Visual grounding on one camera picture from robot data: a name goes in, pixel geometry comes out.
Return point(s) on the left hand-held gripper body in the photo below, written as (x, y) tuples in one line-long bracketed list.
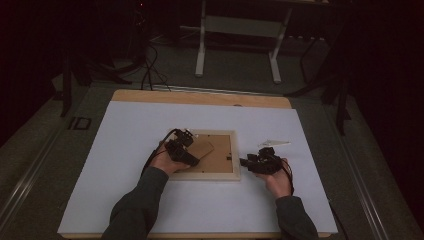
[(178, 148)]

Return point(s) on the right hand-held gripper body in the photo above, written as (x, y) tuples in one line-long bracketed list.
[(266, 161)]

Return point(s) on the light wooden picture frame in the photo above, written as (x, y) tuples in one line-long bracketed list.
[(218, 156)]

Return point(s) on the person's left hand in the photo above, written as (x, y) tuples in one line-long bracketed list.
[(165, 163)]

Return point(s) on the person's right hand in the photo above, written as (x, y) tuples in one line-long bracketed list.
[(279, 183)]

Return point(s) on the white paper sheet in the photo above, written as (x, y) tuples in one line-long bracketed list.
[(133, 186)]

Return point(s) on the metal floor rail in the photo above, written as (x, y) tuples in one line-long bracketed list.
[(30, 180), (360, 173)]

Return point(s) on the black floor bracket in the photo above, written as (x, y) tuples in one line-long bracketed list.
[(80, 123)]

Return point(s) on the white metal table frame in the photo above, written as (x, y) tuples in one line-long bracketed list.
[(241, 26)]

